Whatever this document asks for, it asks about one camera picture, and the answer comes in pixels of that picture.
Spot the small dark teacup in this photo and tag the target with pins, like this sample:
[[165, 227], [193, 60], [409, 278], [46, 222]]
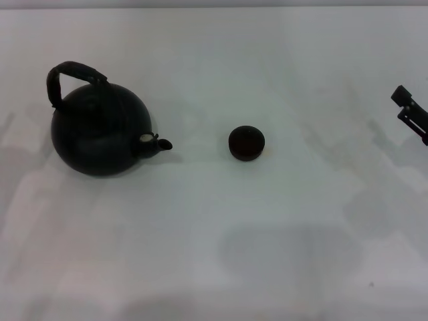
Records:
[[246, 143]]

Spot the black round teapot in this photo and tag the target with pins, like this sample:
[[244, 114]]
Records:
[[100, 133]]

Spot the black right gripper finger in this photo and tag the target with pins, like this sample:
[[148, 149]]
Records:
[[403, 95]]

